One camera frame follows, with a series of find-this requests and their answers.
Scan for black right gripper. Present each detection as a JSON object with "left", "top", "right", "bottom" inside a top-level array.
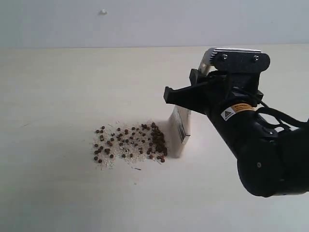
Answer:
[{"left": 163, "top": 69, "right": 263, "bottom": 114}]

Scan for wide white paint brush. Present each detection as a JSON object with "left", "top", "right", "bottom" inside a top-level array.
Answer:
[{"left": 167, "top": 60, "right": 210, "bottom": 158}]

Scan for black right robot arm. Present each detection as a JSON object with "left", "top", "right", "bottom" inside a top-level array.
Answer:
[{"left": 164, "top": 69, "right": 309, "bottom": 198}]

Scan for brown pellets and white crumbs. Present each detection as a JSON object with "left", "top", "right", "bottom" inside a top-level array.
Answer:
[{"left": 89, "top": 119, "right": 169, "bottom": 170}]

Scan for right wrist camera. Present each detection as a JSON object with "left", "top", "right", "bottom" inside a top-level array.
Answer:
[{"left": 201, "top": 48, "right": 270, "bottom": 73}]

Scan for black right camera cable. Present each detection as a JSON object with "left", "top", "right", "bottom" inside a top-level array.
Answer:
[{"left": 236, "top": 88, "right": 309, "bottom": 136}]

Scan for white blob on wall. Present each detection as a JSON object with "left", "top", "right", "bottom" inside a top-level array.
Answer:
[{"left": 98, "top": 9, "right": 108, "bottom": 15}]

